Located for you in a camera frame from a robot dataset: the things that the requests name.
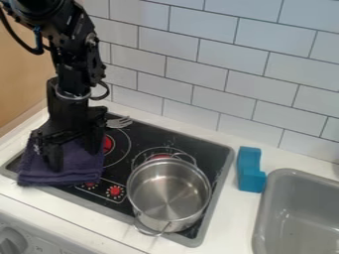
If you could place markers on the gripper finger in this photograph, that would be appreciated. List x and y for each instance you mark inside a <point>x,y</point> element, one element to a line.
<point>96,140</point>
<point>54,155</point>

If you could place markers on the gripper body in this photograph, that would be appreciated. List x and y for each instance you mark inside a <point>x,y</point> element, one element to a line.
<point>68,115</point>

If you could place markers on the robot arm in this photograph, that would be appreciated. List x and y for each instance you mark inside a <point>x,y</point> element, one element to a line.
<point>73,29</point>

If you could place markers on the purple cloth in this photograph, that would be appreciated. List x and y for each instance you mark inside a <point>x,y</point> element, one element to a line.
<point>79,165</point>

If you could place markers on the silver toy fork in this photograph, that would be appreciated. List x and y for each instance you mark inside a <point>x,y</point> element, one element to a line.
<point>120,122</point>

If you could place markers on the toy stove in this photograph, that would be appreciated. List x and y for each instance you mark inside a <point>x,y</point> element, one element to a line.
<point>145,142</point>

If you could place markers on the silver pot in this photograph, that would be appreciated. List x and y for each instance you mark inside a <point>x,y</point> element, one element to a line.
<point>170,195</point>

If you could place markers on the blue toy block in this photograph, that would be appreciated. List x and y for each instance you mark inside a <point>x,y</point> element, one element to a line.
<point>250,172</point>

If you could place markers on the toy sink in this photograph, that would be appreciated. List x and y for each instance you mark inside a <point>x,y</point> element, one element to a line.
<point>300,215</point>

